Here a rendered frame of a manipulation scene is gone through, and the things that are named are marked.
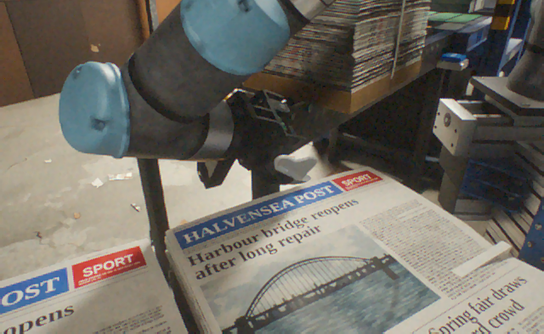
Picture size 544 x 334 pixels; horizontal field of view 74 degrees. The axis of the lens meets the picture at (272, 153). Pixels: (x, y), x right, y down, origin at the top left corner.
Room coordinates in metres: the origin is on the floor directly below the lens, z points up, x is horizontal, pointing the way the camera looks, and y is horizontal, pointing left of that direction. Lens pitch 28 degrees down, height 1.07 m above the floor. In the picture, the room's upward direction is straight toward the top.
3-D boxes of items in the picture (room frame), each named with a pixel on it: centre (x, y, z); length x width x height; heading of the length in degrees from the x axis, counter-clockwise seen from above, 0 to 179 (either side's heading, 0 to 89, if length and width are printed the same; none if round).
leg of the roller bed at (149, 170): (1.02, 0.40, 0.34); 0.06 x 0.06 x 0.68; 51
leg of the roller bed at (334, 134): (1.97, -0.38, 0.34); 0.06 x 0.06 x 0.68; 51
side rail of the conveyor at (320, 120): (1.20, -0.39, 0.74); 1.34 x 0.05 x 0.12; 141
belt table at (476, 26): (2.15, -0.84, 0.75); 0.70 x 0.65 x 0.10; 141
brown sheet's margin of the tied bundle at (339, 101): (0.81, -0.09, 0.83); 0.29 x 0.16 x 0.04; 50
